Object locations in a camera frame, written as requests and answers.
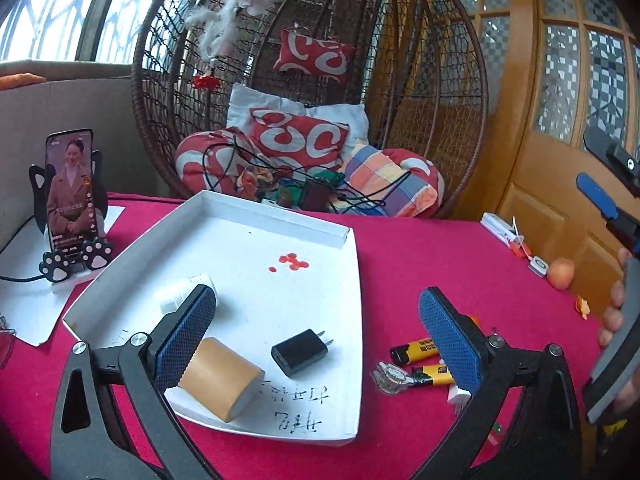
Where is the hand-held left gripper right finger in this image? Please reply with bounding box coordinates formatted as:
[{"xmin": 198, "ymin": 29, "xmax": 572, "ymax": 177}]
[{"xmin": 418, "ymin": 287, "xmax": 583, "ymax": 480}]

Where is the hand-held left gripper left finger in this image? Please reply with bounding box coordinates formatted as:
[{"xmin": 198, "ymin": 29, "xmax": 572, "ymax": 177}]
[{"xmin": 50, "ymin": 284, "xmax": 221, "ymax": 480}]

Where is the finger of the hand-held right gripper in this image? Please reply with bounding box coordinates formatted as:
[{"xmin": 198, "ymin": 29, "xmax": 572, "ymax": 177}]
[
  {"xmin": 583, "ymin": 125, "xmax": 640, "ymax": 177},
  {"xmin": 576, "ymin": 173, "xmax": 640, "ymax": 257}
]

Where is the yellow lighter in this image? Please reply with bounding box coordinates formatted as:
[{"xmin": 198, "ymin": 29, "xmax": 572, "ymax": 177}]
[
  {"xmin": 411, "ymin": 362, "xmax": 456, "ymax": 388},
  {"xmin": 389, "ymin": 336, "xmax": 441, "ymax": 367}
]

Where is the white cardboard tray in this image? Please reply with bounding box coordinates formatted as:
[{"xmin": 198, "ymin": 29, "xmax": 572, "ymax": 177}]
[{"xmin": 61, "ymin": 190, "xmax": 363, "ymax": 448}]

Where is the person's right hand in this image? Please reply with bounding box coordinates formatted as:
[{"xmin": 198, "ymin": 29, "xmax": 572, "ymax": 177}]
[{"xmin": 598, "ymin": 247, "xmax": 634, "ymax": 347}]

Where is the brown tape roll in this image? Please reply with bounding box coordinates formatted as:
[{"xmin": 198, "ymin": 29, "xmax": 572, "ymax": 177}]
[{"xmin": 177, "ymin": 336, "xmax": 266, "ymax": 423}]

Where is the wooden glazed door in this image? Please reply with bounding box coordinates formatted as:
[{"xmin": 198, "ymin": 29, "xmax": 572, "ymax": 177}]
[{"xmin": 375, "ymin": 0, "xmax": 640, "ymax": 311}]

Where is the red tablecloth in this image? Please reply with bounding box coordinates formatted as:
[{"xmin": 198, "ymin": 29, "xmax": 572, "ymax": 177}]
[{"xmin": 0, "ymin": 192, "xmax": 640, "ymax": 480}]

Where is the red apple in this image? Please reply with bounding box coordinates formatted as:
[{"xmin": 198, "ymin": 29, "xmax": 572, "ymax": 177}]
[{"xmin": 546, "ymin": 257, "xmax": 576, "ymax": 290}]

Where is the black charger plug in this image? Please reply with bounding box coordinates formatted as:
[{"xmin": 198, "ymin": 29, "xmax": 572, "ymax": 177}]
[{"xmin": 271, "ymin": 329, "xmax": 335, "ymax": 378}]

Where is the cat paw phone stand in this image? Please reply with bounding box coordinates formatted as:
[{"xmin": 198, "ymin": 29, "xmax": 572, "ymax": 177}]
[{"xmin": 28, "ymin": 152, "xmax": 113, "ymax": 288}]

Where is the orange plush toy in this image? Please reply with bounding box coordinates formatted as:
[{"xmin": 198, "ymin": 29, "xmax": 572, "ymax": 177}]
[{"xmin": 237, "ymin": 165, "xmax": 276, "ymax": 197}]

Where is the white paper sheet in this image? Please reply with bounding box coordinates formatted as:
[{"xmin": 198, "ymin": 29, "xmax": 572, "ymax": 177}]
[{"xmin": 0, "ymin": 205, "xmax": 126, "ymax": 348}]

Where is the red white seat cushion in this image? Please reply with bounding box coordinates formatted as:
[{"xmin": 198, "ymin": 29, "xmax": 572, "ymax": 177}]
[{"xmin": 175, "ymin": 129, "xmax": 445, "ymax": 217}]

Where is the plaid checkered pillow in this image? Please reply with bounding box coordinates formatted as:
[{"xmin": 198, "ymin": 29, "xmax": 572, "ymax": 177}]
[{"xmin": 340, "ymin": 141, "xmax": 436, "ymax": 218}]

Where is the brown power adapter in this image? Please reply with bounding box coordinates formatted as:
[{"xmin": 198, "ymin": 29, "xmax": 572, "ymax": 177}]
[{"xmin": 300, "ymin": 180, "xmax": 331, "ymax": 211}]

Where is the black smartphone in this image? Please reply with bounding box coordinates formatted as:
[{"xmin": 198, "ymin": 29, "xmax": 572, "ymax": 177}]
[{"xmin": 45, "ymin": 128, "xmax": 96, "ymax": 251}]

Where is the brown wicker hanging chair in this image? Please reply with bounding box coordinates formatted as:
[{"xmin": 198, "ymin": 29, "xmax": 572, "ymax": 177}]
[{"xmin": 131, "ymin": 0, "xmax": 488, "ymax": 218}]

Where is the green cloth toy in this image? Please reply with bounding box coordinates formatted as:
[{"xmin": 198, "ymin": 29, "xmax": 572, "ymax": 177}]
[{"xmin": 280, "ymin": 170, "xmax": 347, "ymax": 208}]

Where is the beige sofa back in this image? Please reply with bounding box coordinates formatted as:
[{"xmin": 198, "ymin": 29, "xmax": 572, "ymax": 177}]
[{"xmin": 0, "ymin": 60, "xmax": 171, "ymax": 261}]

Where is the red patterned square pillow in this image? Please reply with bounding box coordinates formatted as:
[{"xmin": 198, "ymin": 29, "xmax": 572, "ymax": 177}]
[{"xmin": 248, "ymin": 107, "xmax": 351, "ymax": 171}]

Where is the white pillow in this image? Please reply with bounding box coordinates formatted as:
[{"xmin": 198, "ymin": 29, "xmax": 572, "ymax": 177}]
[{"xmin": 226, "ymin": 82, "xmax": 370, "ymax": 161}]

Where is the small red patterned pillow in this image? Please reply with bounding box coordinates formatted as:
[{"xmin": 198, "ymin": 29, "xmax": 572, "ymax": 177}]
[{"xmin": 272, "ymin": 28, "xmax": 356, "ymax": 87}]

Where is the white feather dream catcher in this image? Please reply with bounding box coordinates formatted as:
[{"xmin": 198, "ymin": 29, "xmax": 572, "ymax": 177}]
[{"xmin": 185, "ymin": 0, "xmax": 301, "ymax": 91}]

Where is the arched window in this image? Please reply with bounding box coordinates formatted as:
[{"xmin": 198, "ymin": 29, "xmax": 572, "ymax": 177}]
[{"xmin": 0, "ymin": 0, "xmax": 201, "ymax": 66}]

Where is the thin black cable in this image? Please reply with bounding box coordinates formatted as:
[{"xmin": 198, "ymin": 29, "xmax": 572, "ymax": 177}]
[{"xmin": 202, "ymin": 132, "xmax": 413, "ymax": 213}]

